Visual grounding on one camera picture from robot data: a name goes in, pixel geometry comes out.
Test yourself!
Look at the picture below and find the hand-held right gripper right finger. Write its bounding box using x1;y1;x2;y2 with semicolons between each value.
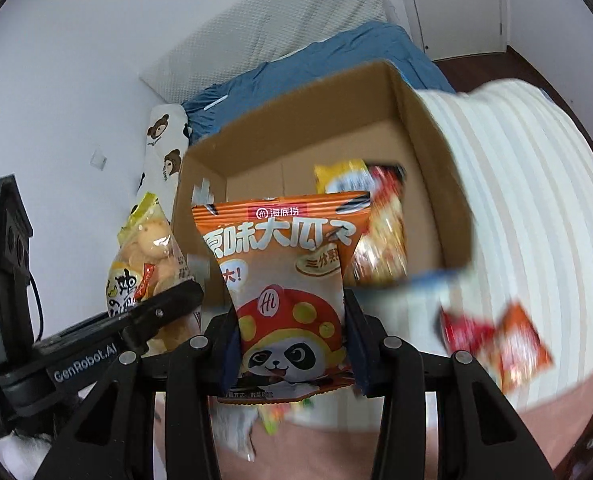
344;290;562;480

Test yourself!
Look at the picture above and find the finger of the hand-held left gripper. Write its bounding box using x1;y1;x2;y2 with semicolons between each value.
119;280;205;356

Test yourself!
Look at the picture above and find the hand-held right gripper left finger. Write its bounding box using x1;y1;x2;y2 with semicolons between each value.
34;305;242;480

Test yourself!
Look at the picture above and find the yellow cookie packet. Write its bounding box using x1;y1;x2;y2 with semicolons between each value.
107;192;202;356

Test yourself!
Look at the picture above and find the orange panda snack packet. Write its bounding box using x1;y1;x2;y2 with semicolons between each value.
191;192;372;403

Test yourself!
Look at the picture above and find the orange white snack packet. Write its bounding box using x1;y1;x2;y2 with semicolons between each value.
494;302;555;393

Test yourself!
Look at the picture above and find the cardboard box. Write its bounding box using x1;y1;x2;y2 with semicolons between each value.
169;60;475;292

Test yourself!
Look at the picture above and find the colourful candy packet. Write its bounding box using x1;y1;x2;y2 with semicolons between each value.
256;400;302;436

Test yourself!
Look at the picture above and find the yellow red snack packet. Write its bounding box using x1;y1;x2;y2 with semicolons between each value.
314;160;410;288

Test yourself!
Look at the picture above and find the bear print pillow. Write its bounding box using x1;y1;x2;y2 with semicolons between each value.
136;102;193;203

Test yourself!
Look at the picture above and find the white striped blanket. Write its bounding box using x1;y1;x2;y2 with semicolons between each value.
151;80;593;480

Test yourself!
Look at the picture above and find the blue quilt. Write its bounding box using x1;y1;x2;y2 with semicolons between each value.
181;21;457;143

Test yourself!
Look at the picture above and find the white pillow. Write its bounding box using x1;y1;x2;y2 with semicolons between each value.
139;0;385;103

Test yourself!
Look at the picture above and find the white door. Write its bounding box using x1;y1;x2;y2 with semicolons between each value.
401;0;508;59

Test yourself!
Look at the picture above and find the black cable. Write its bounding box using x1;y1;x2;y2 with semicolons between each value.
29;270;46;343

